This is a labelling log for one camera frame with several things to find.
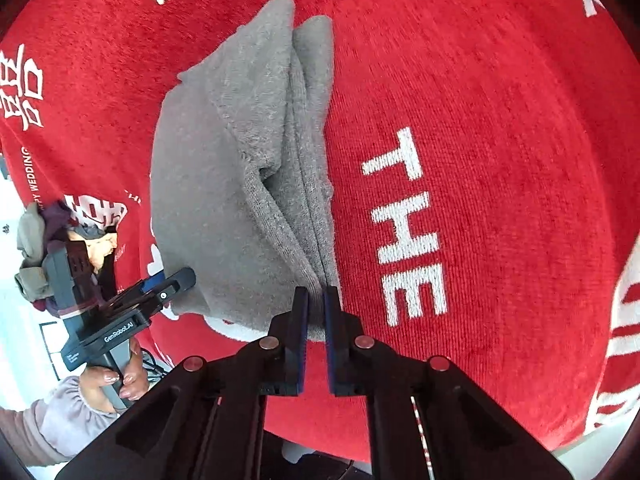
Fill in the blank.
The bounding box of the pile of mixed clothes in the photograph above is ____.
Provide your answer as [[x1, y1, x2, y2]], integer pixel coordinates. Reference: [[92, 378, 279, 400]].
[[14, 199, 120, 317]]

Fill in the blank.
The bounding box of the red printed blanket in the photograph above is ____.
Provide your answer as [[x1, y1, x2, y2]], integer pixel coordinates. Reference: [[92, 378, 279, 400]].
[[0, 0, 640, 461]]

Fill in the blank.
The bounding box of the person's left forearm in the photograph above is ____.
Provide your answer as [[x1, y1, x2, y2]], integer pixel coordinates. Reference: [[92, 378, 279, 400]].
[[0, 374, 128, 466]]

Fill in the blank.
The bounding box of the grey fleece garment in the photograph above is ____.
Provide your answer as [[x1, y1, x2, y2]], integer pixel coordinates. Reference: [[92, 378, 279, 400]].
[[149, 0, 343, 343]]

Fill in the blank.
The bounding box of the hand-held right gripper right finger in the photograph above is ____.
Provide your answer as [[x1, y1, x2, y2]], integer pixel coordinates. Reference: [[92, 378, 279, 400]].
[[322, 285, 573, 480]]

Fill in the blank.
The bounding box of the person's left hand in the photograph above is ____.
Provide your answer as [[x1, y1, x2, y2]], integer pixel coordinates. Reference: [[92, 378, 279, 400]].
[[81, 337, 151, 414]]

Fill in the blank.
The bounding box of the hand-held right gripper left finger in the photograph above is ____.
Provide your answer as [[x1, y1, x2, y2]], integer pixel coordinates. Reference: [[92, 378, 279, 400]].
[[54, 286, 311, 480]]

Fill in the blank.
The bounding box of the black cable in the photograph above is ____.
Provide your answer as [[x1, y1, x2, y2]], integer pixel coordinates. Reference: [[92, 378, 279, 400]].
[[140, 349, 173, 378]]

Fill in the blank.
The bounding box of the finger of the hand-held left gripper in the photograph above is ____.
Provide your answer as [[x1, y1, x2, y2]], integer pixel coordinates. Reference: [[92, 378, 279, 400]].
[[107, 267, 197, 317], [117, 271, 167, 300]]

